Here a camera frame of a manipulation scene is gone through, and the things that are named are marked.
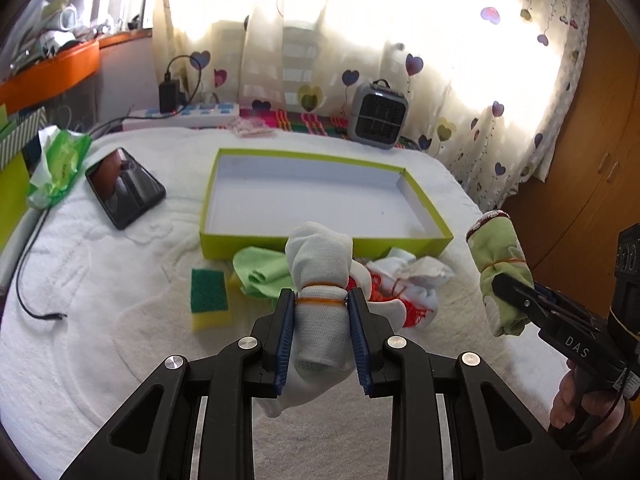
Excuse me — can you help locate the grey small desk heater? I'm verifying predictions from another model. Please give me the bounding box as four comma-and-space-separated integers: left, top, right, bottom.
347, 79, 409, 150

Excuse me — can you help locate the black charger plug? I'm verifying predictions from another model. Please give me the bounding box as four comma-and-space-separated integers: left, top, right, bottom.
158, 72, 181, 114

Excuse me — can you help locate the light green cloth bundle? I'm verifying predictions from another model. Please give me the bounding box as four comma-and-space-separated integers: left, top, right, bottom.
232, 247, 295, 299

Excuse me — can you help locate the black smartphone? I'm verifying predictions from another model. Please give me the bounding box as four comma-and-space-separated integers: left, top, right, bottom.
85, 148, 166, 231

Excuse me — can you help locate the lime green cardboard tray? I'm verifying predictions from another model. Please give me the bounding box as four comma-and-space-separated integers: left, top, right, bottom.
200, 148, 454, 260

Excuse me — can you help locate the green white tissue pack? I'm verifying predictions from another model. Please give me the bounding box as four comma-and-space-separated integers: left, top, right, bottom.
27, 126, 92, 210

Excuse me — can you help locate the white blue power strip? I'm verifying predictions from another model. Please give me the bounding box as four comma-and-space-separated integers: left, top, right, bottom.
122, 103, 240, 131

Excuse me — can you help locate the plaid colourful cloth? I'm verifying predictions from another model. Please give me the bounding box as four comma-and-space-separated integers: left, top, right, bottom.
240, 108, 432, 152

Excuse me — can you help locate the green towel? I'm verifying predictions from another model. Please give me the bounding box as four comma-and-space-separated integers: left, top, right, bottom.
466, 210, 534, 337

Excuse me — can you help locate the pink plastic packet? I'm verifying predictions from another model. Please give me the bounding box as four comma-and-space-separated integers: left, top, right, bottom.
226, 117, 273, 138

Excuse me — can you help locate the wooden cabinet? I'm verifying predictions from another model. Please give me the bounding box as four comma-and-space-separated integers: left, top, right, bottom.
503, 0, 639, 314

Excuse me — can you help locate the black usb cable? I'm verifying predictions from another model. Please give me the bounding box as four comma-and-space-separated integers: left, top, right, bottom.
14, 206, 68, 322

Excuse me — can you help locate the green yellow scrub sponge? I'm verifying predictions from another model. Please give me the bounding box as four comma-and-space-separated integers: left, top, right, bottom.
190, 269, 232, 332

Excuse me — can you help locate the lime green striped box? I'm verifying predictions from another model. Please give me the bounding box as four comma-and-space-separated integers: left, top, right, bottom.
1, 105, 47, 248

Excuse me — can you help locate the orange shelf tray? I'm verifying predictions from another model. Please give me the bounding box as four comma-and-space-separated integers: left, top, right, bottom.
1, 29, 152, 115

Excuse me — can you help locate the red yarn white cloth bundle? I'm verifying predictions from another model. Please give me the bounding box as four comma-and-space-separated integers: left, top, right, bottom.
348, 247, 454, 332

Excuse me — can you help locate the white sock bundle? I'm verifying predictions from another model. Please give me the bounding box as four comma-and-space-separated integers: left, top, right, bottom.
257, 222, 372, 418

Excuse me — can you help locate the heart patterned curtain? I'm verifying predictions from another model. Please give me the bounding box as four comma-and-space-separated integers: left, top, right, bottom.
153, 0, 589, 210

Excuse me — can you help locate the right hand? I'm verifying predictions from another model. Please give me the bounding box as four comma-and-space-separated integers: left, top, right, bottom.
550, 370, 626, 440

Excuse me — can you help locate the white textured table towel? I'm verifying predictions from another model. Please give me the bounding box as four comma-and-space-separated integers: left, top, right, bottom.
1, 128, 566, 479

